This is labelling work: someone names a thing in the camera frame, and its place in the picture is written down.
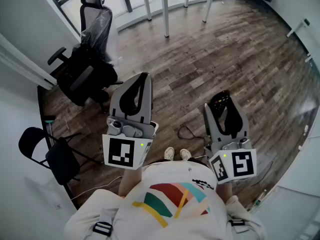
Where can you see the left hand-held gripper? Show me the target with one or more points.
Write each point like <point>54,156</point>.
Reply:
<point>118,151</point>

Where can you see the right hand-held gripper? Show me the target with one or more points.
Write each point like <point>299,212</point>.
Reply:
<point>241,164</point>

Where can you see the black remote control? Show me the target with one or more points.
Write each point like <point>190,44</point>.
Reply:
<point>220,104</point>

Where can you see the person's right forearm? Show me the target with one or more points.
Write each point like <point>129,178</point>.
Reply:
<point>223,191</point>

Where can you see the person's left forearm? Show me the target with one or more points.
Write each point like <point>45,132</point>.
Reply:
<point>128,181</point>

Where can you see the white sneaker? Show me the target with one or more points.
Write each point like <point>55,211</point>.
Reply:
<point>185,154</point>
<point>169,154</point>

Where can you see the plastic-wrapped black mesh office chair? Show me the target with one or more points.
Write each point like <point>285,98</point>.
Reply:
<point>82,79</point>

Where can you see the teal plastic tool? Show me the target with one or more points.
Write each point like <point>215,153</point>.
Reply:
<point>50,120</point>

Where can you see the black folding chair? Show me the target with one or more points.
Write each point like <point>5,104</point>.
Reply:
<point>62,164</point>

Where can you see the white shirt with colourful print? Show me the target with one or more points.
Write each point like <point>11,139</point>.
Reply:
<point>172,221</point>

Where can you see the small white desk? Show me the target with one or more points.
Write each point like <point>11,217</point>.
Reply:
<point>298,27</point>

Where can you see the small black desk device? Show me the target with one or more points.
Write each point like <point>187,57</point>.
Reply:
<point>307,22</point>

